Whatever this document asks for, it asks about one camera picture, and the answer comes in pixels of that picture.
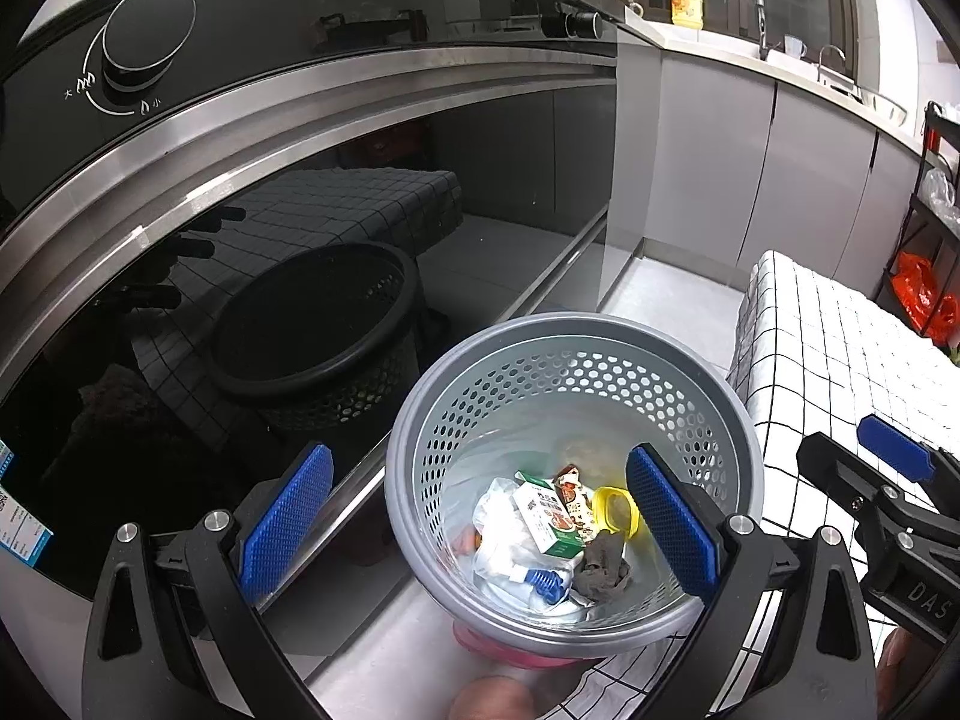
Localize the clear bag on rack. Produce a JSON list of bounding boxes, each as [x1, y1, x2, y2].
[[919, 165, 960, 211]]

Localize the red plastic bag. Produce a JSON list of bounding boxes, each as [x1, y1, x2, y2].
[[891, 251, 938, 331], [926, 292, 960, 350]]

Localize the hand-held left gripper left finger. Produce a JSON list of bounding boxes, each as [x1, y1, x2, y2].
[[81, 442, 335, 720]]

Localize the pink plastic object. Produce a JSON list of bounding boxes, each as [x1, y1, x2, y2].
[[450, 619, 593, 672]]

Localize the black glass stove unit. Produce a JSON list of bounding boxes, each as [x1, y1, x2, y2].
[[0, 0, 627, 720]]

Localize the grey perforated waste basket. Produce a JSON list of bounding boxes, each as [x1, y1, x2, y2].
[[384, 313, 766, 670]]

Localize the black metal rack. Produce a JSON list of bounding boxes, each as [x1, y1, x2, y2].
[[874, 101, 960, 346]]

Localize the person's leg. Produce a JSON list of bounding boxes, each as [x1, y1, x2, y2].
[[448, 675, 537, 720]]

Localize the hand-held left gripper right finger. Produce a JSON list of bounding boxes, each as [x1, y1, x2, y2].
[[626, 444, 878, 720]]

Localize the cream and red snack wrapper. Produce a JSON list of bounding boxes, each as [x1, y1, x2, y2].
[[551, 465, 601, 545]]

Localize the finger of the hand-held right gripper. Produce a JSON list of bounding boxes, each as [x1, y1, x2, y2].
[[857, 414, 960, 496], [796, 431, 901, 518]]

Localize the white checkered tablecloth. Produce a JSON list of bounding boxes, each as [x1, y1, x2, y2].
[[562, 247, 960, 720]]

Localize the yellow plastic ring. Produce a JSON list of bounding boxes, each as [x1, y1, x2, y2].
[[592, 486, 642, 537]]

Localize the grey cloth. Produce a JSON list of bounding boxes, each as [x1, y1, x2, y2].
[[574, 531, 635, 601]]

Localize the grey kitchen counter cabinet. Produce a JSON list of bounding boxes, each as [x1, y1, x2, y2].
[[615, 15, 931, 316]]

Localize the blue and white sticker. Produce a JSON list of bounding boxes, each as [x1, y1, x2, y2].
[[0, 442, 55, 567]]

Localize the steel kitchen sink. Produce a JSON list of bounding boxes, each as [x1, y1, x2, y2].
[[814, 45, 908, 128]]

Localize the green and white carton box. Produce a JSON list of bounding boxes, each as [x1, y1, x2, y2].
[[514, 469, 590, 560]]

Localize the clear plastic bag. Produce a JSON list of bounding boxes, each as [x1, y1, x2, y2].
[[469, 476, 548, 601]]

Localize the large black stove knob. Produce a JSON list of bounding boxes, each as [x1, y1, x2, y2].
[[101, 0, 197, 91]]

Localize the small black stove knob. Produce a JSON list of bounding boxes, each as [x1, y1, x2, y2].
[[540, 9, 605, 40]]

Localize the person's right hand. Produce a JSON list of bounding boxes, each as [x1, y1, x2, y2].
[[877, 626, 931, 717]]

